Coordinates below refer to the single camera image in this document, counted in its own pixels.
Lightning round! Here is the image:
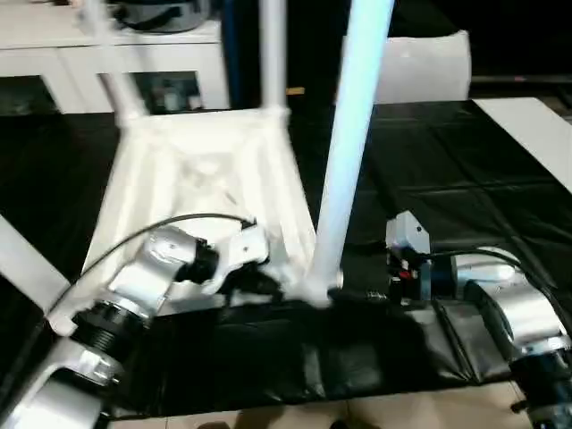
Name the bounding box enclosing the white plastic table top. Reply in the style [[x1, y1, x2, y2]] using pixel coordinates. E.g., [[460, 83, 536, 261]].
[[45, 105, 346, 339]]

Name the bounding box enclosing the white flat board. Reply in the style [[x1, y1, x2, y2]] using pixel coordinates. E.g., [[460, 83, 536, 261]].
[[472, 97, 572, 194]]

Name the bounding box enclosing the white cushion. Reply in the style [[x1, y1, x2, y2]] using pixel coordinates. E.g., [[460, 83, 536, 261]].
[[343, 30, 473, 105]]

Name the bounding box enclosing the grey clutter on cabinet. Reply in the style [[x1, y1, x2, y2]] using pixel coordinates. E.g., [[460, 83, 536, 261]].
[[75, 0, 224, 33]]

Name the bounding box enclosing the white cabinet with glass doors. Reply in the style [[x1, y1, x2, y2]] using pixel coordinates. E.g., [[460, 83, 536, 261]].
[[0, 0, 231, 115]]

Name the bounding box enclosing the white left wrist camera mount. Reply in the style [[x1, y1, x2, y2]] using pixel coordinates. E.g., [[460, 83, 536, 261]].
[[198, 223, 271, 296]]

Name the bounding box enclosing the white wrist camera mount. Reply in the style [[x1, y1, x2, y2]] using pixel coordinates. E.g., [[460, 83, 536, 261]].
[[384, 211, 430, 269], [198, 223, 271, 296]]

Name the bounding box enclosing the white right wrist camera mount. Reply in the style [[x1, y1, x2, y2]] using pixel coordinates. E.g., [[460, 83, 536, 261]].
[[384, 211, 430, 269]]

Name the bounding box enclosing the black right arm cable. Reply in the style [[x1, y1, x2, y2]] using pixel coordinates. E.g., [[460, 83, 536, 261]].
[[420, 248, 530, 280]]

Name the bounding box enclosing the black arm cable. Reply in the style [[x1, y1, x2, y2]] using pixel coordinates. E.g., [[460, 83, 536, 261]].
[[39, 213, 258, 341], [420, 248, 530, 280]]

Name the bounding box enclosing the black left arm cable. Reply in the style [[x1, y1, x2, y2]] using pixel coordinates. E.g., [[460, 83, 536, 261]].
[[39, 213, 258, 341]]

